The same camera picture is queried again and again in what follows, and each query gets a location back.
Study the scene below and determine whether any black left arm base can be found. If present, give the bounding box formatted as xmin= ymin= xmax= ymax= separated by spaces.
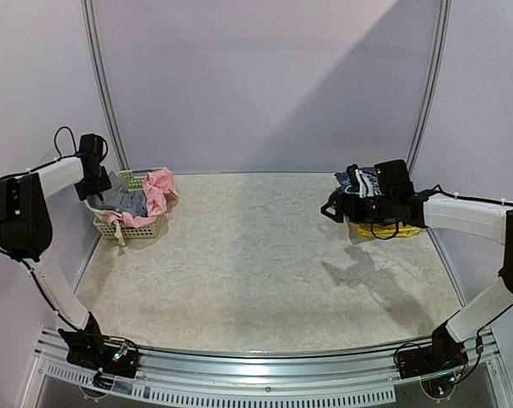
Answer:
xmin=58 ymin=314 xmax=140 ymax=379

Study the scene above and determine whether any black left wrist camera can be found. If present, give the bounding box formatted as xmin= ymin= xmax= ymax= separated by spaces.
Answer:
xmin=77 ymin=133 xmax=109 ymax=162

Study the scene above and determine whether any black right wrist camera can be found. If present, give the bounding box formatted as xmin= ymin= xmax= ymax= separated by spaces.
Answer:
xmin=347 ymin=159 xmax=414 ymax=199

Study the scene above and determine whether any beige perforated laundry basket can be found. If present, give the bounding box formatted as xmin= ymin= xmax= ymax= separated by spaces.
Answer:
xmin=85 ymin=167 xmax=178 ymax=240

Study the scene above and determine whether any right aluminium frame post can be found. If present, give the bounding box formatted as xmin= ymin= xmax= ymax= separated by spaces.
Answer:
xmin=407 ymin=0 xmax=451 ymax=177

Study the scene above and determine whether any aluminium front rail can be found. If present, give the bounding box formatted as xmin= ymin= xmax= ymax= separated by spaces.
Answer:
xmin=20 ymin=330 xmax=513 ymax=407

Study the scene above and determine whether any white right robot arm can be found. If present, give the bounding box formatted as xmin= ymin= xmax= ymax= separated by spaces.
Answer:
xmin=321 ymin=189 xmax=513 ymax=343

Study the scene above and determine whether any left aluminium frame post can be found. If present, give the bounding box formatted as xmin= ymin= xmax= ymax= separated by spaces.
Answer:
xmin=81 ymin=0 xmax=129 ymax=170

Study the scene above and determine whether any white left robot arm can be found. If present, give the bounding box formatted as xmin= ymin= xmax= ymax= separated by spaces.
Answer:
xmin=0 ymin=151 xmax=111 ymax=336

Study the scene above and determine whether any aluminium frame post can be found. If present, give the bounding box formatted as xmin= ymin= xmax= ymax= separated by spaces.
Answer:
xmin=81 ymin=0 xmax=129 ymax=170
xmin=407 ymin=0 xmax=451 ymax=177

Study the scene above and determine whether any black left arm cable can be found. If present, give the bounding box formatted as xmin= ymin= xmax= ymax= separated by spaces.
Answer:
xmin=0 ymin=126 xmax=111 ymax=332

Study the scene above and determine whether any pink garment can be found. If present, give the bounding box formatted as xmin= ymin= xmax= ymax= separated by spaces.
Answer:
xmin=102 ymin=167 xmax=179 ymax=228

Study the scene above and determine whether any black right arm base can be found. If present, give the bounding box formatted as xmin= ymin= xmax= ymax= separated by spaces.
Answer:
xmin=393 ymin=321 xmax=485 ymax=385

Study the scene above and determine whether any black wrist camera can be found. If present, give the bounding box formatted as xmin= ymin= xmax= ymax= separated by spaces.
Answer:
xmin=347 ymin=159 xmax=414 ymax=199
xmin=77 ymin=133 xmax=109 ymax=162

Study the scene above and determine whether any grey garment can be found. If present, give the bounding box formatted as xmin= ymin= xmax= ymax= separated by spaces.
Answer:
xmin=86 ymin=172 xmax=148 ymax=218

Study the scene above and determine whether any yellow folded t-shirt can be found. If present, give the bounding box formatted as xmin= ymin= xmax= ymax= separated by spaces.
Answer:
xmin=356 ymin=223 xmax=421 ymax=240

